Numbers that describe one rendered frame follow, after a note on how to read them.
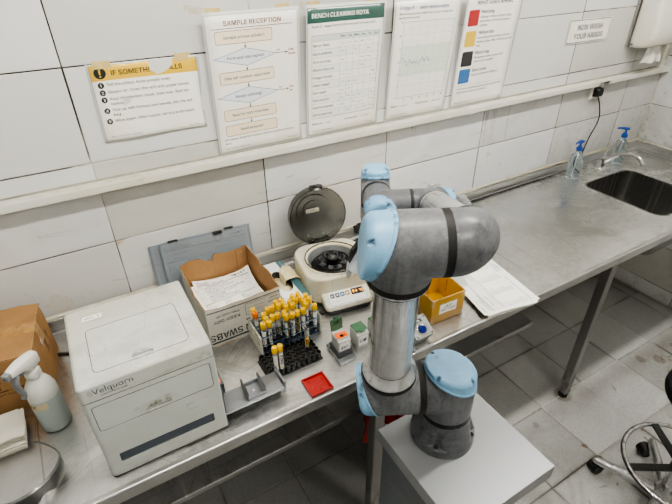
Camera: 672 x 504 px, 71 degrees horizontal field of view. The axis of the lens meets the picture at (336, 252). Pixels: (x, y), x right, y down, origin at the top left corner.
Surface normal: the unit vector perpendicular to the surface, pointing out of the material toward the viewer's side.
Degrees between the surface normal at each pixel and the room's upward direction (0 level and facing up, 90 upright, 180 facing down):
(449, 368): 7
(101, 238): 90
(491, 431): 1
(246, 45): 94
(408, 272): 98
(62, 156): 90
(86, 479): 0
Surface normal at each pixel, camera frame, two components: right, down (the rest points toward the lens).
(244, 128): 0.52, 0.52
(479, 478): -0.03, -0.84
